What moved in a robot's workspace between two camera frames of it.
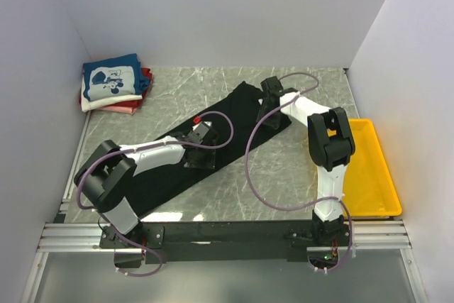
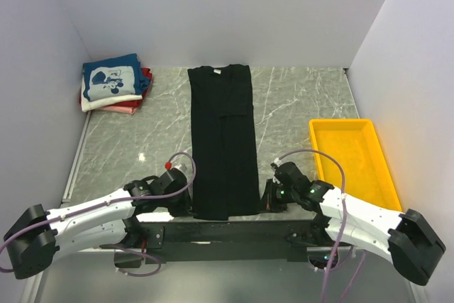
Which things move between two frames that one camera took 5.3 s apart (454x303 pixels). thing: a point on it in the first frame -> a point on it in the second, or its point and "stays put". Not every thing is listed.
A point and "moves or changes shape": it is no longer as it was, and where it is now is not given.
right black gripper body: (272, 120) -> (278, 196)
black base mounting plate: (221, 241) stays put
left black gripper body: (206, 160) -> (177, 204)
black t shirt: (233, 116) moves or changes shape
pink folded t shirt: (118, 109) stays put
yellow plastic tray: (369, 186) stays put
